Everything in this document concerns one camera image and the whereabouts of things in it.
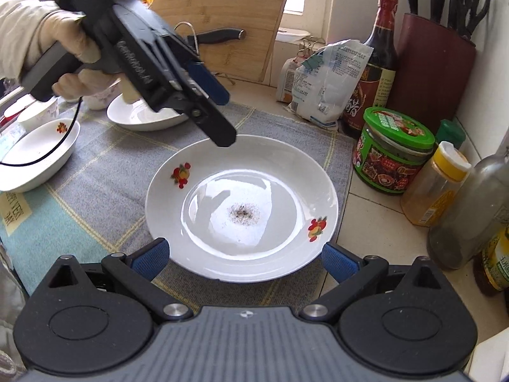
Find yellow-label sauce bottle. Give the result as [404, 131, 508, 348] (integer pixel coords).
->
[473, 225, 509, 297]

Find dark soy sauce bottle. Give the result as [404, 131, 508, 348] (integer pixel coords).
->
[343, 0, 399, 140]

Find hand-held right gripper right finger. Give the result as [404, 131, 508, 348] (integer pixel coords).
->
[300, 242, 449, 325]

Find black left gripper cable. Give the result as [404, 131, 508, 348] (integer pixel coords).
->
[0, 97, 84, 167]

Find bamboo cutting board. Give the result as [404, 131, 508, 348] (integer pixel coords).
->
[149, 0, 297, 84]

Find white and blue salt bag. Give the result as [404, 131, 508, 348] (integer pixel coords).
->
[287, 40, 374, 130]

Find green-lid sauce jar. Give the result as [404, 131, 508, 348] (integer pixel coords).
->
[352, 107, 436, 196]

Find white bowl with pink print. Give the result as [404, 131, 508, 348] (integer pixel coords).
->
[81, 80, 122, 111]

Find white and red bag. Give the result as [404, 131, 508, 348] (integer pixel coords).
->
[275, 58, 307, 104]

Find grey checked table mat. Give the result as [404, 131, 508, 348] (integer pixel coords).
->
[0, 103, 354, 311]

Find black-handled kitchen knife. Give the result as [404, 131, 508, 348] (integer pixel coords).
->
[187, 28, 247, 46]

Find plain white bowl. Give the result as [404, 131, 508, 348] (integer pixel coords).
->
[16, 97, 60, 132]

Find clear glass bottle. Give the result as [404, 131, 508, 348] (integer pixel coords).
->
[427, 127, 509, 270]

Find dark red knife block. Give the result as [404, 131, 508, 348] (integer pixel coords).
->
[386, 13, 477, 134]

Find person's left hand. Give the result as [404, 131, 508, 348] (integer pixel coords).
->
[39, 11, 138, 104]

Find green-capped bottle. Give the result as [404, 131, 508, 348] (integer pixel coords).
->
[435, 118, 467, 150]

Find person's left forearm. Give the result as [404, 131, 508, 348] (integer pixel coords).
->
[0, 0, 54, 81]

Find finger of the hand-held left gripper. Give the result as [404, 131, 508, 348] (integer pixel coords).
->
[157, 91, 238, 148]
[185, 61, 231, 105]

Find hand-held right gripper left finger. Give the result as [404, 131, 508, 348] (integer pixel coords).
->
[47, 238, 194, 325]

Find small yellow-lid jar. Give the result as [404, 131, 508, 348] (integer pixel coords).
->
[401, 141, 472, 227]

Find black kitchen scissors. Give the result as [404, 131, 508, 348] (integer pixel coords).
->
[453, 0, 491, 39]

